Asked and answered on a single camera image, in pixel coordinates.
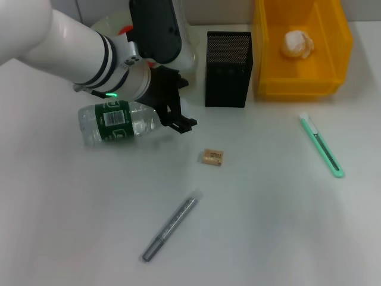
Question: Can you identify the grey pen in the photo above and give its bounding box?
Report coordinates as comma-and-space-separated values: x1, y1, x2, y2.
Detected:
142, 190, 204, 263

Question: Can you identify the beige eraser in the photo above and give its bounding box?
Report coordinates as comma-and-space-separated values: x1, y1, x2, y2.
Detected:
201, 148, 224, 167

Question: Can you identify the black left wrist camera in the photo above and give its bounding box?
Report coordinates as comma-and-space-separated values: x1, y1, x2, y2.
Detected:
127, 0, 197, 72

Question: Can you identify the white paper ball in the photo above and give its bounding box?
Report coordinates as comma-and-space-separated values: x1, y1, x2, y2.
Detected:
280, 29, 316, 60

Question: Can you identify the green white toothbrush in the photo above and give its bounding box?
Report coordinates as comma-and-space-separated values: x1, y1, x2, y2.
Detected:
298, 112, 346, 179

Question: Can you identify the red plastic strawberry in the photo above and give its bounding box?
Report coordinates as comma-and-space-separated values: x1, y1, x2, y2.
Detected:
118, 24, 157, 69

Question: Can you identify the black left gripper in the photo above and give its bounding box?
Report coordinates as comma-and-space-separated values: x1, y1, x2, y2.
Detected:
139, 66, 198, 134

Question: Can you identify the yellow plastic storage bin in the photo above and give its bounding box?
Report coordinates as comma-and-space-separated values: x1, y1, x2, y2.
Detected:
253, 0, 355, 101

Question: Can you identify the black mesh pen holder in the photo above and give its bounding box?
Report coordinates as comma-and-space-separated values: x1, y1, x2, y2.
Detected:
204, 30, 254, 108

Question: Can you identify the clear green-label water bottle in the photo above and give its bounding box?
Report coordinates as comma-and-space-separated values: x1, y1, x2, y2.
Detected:
77, 100, 191, 147

